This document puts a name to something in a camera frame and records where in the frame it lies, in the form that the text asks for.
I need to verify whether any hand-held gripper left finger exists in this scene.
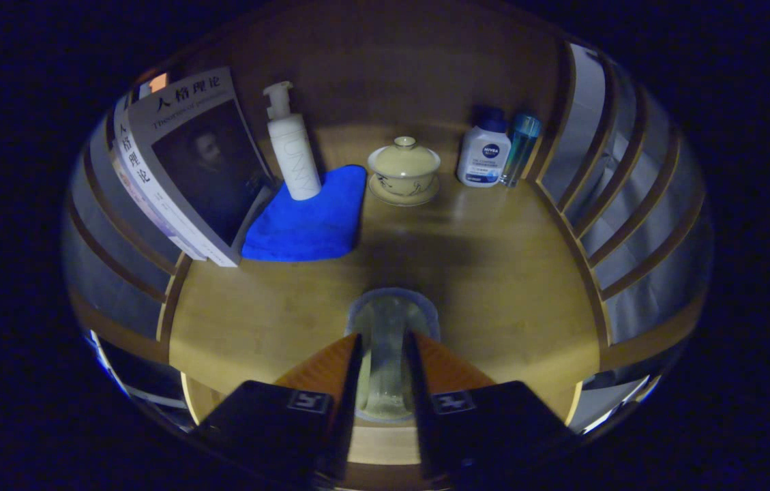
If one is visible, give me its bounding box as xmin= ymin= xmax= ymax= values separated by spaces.
xmin=190 ymin=332 xmax=364 ymax=481

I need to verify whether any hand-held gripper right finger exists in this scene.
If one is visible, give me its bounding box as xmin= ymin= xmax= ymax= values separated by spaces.
xmin=404 ymin=332 xmax=580 ymax=481

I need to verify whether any wooden countertop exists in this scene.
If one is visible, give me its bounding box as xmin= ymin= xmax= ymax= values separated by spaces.
xmin=168 ymin=123 xmax=602 ymax=427

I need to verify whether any wooden cabinet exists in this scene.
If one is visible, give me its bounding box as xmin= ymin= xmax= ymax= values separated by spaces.
xmin=61 ymin=14 xmax=713 ymax=437

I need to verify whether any blue folded cloth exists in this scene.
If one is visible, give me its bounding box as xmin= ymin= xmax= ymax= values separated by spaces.
xmin=241 ymin=164 xmax=368 ymax=263

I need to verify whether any beige lidded tea cup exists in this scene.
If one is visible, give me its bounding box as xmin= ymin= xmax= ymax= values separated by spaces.
xmin=366 ymin=136 xmax=441 ymax=207

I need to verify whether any white lotion bottle blue cap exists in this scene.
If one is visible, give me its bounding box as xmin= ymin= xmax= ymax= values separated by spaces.
xmin=456 ymin=107 xmax=512 ymax=188

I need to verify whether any white pump bottle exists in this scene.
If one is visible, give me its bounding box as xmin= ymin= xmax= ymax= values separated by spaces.
xmin=263 ymin=81 xmax=323 ymax=201

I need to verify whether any white portrait cover book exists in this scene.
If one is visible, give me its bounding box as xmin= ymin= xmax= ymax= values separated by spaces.
xmin=114 ymin=66 xmax=275 ymax=268

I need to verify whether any teal slim bottle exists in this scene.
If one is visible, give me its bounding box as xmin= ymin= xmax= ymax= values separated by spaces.
xmin=499 ymin=113 xmax=542 ymax=188

